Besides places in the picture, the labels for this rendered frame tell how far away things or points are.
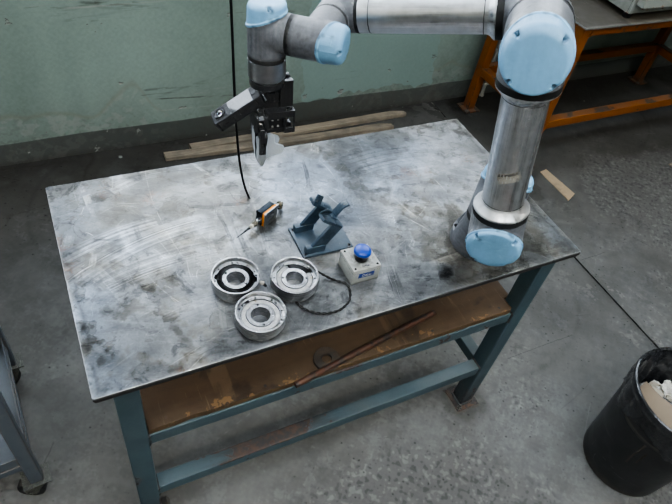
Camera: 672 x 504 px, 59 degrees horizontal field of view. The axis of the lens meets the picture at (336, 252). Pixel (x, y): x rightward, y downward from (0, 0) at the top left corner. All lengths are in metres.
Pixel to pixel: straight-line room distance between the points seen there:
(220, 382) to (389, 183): 0.68
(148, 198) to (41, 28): 1.26
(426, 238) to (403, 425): 0.81
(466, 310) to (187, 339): 0.82
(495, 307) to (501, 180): 0.64
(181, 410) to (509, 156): 0.90
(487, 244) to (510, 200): 0.11
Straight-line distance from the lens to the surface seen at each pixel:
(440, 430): 2.14
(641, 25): 3.23
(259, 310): 1.25
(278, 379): 1.48
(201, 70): 2.85
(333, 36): 1.13
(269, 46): 1.17
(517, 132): 1.14
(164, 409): 1.44
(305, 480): 1.97
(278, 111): 1.26
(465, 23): 1.20
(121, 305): 1.30
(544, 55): 1.04
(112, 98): 2.83
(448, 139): 1.85
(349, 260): 1.33
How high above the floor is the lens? 1.82
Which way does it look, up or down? 46 degrees down
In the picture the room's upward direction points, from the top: 12 degrees clockwise
